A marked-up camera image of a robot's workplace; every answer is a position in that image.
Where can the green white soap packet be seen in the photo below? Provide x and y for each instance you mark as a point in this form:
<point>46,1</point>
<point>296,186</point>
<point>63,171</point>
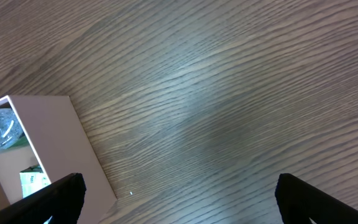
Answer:
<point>33,179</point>

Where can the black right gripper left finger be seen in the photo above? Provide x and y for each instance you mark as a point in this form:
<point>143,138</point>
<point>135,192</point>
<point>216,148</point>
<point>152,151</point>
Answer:
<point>58,203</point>

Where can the white cardboard box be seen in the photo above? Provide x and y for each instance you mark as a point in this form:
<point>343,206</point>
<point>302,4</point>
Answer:
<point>58,142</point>

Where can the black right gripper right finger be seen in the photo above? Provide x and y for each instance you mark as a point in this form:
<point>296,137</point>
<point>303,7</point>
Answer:
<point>301,203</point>

